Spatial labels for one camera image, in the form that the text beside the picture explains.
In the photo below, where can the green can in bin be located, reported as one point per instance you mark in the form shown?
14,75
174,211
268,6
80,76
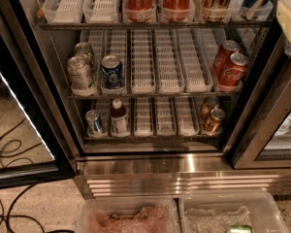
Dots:
240,229

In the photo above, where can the blue pepsi can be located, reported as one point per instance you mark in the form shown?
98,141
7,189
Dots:
111,68

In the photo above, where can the open glass fridge door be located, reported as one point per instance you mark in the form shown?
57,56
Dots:
35,144

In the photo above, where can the gold can front bottom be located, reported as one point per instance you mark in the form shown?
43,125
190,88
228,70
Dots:
214,120

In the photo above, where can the stainless fridge base grille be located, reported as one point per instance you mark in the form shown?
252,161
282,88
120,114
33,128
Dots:
171,175

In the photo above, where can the clear plastic bin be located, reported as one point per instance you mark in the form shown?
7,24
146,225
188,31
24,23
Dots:
215,211
129,215

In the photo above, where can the right clear plastic bin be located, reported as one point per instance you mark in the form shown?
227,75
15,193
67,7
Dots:
215,211

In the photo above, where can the red coke can rear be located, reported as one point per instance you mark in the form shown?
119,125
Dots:
224,51

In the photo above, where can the gold can rear bottom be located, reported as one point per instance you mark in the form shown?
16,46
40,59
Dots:
209,103

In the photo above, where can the red coke can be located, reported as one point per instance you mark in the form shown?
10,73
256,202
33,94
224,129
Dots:
224,51
233,69

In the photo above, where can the red coke can front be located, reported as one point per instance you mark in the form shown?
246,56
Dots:
233,69

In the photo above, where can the small redbull can bottom shelf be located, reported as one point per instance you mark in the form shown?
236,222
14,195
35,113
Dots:
95,127

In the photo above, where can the silver can front left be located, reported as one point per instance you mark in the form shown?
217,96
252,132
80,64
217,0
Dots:
79,73

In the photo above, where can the brown bottle white cap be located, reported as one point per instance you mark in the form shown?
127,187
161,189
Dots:
119,117

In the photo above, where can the left clear plastic bin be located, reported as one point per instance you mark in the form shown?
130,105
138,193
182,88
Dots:
129,215

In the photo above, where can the silver can rear left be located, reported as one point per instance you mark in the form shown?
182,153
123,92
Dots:
84,49

